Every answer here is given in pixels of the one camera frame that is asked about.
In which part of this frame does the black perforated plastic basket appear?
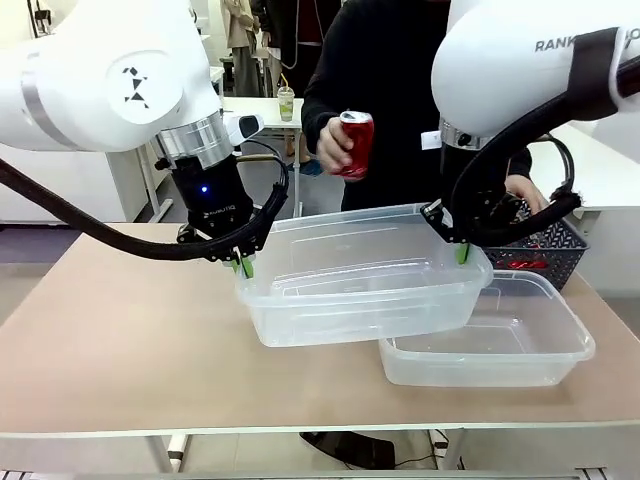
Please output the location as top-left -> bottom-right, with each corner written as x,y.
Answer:
480,195 -> 591,292

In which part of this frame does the person's black sweater torso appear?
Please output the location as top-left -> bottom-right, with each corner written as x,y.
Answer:
301,0 -> 534,214

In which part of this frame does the clear plastic bin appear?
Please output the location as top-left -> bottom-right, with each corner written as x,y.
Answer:
234,202 -> 495,349
378,270 -> 598,389

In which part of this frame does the white side desk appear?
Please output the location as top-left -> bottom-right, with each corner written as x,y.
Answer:
528,122 -> 640,214

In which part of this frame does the black arm cable sleeve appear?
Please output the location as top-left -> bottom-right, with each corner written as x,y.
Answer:
447,27 -> 640,250
0,158 -> 292,264

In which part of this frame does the red waste item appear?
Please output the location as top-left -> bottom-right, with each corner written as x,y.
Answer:
503,256 -> 550,272

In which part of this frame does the person's right forearm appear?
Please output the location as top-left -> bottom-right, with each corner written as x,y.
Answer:
301,69 -> 351,156

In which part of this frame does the background person in beige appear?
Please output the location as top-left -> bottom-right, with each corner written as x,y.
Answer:
218,0 -> 262,97

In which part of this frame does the white power strip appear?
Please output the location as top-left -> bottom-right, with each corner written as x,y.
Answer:
428,428 -> 452,457

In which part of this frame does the black right arm cable sleeve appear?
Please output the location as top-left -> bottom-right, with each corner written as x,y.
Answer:
447,27 -> 640,250

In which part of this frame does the person's right hand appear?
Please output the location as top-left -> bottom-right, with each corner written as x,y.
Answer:
316,116 -> 362,177

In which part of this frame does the plastic drink cup with straw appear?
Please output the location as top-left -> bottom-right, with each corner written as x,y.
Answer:
276,73 -> 296,123

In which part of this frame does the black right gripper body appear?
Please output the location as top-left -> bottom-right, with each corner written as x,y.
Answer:
438,143 -> 509,224

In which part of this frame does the red soda can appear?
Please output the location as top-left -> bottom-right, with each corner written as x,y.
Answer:
329,110 -> 376,181

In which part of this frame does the white table leg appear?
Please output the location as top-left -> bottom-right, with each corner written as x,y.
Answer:
143,433 -> 192,474

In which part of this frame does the white cabinet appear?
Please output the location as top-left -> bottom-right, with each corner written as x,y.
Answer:
0,143 -> 169,225

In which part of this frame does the person's left hand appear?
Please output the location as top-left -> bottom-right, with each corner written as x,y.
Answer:
503,175 -> 550,213

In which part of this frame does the white background table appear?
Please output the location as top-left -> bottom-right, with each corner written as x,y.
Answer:
219,96 -> 307,132

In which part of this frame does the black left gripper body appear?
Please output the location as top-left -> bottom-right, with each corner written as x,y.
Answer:
168,152 -> 262,242

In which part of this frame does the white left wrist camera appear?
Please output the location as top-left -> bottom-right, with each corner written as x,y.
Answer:
222,113 -> 266,147

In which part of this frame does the black left arm cable sleeve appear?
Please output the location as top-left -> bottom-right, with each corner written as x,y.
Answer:
0,158 -> 292,264

